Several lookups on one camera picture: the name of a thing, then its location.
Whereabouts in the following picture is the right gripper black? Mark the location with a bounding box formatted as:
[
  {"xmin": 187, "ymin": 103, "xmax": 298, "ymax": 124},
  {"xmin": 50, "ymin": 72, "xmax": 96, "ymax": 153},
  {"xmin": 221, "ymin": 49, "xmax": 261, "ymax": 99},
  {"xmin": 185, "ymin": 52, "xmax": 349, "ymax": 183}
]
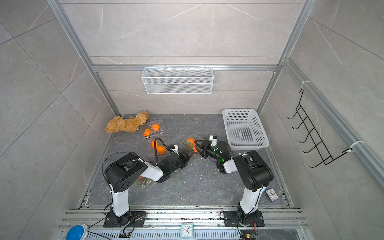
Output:
[{"xmin": 196, "ymin": 141, "xmax": 223, "ymax": 163}]

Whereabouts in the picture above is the leafy twin oranges container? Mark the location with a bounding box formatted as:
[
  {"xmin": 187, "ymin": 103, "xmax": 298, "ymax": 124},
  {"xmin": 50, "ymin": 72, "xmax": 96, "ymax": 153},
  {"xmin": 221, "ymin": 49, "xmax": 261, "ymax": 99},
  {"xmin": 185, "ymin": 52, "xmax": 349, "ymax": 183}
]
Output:
[
  {"xmin": 184, "ymin": 138, "xmax": 198, "ymax": 153},
  {"xmin": 135, "ymin": 177, "xmax": 152, "ymax": 188}
]

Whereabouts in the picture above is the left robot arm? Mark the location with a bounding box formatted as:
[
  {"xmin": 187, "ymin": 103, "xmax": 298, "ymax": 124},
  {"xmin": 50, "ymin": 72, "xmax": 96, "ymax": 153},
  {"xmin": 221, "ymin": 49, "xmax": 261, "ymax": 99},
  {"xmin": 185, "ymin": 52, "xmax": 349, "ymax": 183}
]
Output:
[{"xmin": 104, "ymin": 150, "xmax": 191, "ymax": 218}]

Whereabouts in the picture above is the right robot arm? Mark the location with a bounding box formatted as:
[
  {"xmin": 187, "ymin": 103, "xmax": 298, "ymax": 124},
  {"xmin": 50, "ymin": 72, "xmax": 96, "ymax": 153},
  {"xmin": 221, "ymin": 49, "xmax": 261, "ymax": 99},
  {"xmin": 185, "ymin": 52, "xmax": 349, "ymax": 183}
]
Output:
[{"xmin": 194, "ymin": 140, "xmax": 274, "ymax": 218}]

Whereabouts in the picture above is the orange in middle container lower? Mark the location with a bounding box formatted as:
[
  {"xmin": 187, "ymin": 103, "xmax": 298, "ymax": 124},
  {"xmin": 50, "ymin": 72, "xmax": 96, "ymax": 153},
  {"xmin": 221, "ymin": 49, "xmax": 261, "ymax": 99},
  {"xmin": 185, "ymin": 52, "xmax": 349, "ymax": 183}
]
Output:
[{"xmin": 157, "ymin": 146, "xmax": 167, "ymax": 155}]

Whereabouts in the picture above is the orange in far container right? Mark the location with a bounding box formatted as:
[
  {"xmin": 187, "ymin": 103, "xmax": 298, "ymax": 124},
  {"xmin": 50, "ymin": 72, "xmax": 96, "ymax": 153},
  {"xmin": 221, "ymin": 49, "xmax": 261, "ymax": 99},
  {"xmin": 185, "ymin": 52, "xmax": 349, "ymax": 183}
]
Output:
[{"xmin": 152, "ymin": 124, "xmax": 160, "ymax": 132}]

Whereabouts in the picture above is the orange in far container left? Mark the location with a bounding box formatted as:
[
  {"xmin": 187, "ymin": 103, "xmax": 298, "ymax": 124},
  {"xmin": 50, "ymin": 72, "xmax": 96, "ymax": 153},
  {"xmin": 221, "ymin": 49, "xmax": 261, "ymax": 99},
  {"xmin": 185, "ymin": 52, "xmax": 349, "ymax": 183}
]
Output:
[{"xmin": 144, "ymin": 129, "xmax": 151, "ymax": 137}]

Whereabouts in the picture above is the white plastic basket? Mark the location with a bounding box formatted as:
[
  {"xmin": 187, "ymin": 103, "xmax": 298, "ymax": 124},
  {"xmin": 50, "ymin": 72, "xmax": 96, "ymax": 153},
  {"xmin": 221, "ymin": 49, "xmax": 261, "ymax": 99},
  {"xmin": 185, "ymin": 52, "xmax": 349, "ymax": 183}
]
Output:
[{"xmin": 222, "ymin": 109, "xmax": 270, "ymax": 151}]

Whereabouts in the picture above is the small white clock front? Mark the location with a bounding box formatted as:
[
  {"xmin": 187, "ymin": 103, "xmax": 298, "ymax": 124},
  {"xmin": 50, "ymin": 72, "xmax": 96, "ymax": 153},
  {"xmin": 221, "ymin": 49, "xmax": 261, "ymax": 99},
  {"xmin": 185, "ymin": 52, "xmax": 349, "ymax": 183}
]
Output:
[{"xmin": 180, "ymin": 223, "xmax": 195, "ymax": 240}]

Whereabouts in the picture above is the brown teddy bear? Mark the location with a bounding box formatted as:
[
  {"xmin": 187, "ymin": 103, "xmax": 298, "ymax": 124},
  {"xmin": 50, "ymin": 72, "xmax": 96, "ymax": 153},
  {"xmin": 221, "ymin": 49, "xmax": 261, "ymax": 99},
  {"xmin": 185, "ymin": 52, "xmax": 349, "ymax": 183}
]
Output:
[{"xmin": 105, "ymin": 111, "xmax": 149, "ymax": 134}]

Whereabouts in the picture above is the small blue clock on table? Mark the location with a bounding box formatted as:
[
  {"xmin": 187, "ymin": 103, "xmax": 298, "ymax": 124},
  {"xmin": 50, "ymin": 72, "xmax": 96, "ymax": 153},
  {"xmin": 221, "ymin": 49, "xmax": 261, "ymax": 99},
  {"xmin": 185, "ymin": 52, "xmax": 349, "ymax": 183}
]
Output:
[{"xmin": 265, "ymin": 189, "xmax": 279, "ymax": 202}]

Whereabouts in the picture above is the blue round button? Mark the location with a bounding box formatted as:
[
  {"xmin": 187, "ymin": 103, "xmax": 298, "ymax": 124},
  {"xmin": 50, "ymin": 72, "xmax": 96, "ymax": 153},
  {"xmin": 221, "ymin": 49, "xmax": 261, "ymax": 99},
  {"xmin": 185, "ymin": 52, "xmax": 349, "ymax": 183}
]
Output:
[{"xmin": 66, "ymin": 224, "xmax": 88, "ymax": 240}]

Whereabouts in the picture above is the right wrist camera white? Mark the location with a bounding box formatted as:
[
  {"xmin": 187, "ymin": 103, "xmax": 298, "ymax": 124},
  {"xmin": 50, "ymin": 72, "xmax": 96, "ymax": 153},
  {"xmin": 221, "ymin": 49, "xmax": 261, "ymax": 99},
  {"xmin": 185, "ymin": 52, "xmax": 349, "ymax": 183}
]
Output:
[{"xmin": 209, "ymin": 135, "xmax": 218, "ymax": 148}]

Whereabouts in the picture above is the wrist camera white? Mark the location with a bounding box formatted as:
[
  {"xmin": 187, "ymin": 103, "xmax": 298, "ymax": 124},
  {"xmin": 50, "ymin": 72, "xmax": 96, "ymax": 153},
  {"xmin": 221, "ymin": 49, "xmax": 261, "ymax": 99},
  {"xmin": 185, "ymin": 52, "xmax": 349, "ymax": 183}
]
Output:
[
  {"xmin": 209, "ymin": 135, "xmax": 218, "ymax": 148},
  {"xmin": 170, "ymin": 145, "xmax": 179, "ymax": 155}
]

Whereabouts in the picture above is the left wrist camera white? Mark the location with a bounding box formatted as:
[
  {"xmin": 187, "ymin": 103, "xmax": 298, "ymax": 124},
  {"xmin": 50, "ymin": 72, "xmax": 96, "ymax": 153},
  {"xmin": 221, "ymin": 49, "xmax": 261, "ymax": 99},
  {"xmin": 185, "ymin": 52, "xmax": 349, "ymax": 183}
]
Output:
[{"xmin": 170, "ymin": 145, "xmax": 179, "ymax": 155}]

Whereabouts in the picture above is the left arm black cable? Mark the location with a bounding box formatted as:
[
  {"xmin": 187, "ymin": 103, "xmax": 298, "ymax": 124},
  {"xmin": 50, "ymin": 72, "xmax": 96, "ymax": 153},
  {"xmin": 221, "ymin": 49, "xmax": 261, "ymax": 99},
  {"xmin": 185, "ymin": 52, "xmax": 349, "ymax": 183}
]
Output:
[{"xmin": 153, "ymin": 137, "xmax": 172, "ymax": 165}]

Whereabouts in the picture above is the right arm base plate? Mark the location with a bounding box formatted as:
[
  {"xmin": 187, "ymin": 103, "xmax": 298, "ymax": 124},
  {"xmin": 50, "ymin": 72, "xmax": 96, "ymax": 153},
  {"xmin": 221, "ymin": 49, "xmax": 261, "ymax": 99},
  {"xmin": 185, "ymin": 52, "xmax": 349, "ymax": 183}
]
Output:
[{"xmin": 220, "ymin": 210, "xmax": 265, "ymax": 227}]

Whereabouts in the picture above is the white wire wall basket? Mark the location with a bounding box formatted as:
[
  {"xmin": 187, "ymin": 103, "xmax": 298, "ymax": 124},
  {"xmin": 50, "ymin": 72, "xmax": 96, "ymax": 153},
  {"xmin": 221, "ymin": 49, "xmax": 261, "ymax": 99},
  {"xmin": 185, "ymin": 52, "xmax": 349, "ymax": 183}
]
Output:
[{"xmin": 142, "ymin": 66, "xmax": 214, "ymax": 95}]

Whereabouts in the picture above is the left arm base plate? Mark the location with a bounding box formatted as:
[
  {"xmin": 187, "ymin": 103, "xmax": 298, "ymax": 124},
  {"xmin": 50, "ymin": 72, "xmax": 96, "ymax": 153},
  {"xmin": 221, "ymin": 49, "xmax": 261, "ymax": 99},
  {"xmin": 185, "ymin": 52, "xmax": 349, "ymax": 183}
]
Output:
[{"xmin": 103, "ymin": 211, "xmax": 147, "ymax": 228}]

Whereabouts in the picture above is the black wall hook rack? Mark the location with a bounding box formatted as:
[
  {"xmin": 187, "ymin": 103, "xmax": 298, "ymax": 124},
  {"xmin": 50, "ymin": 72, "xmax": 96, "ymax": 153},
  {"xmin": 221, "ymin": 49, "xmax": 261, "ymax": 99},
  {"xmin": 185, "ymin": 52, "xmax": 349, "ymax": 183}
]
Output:
[{"xmin": 287, "ymin": 89, "xmax": 353, "ymax": 169}]

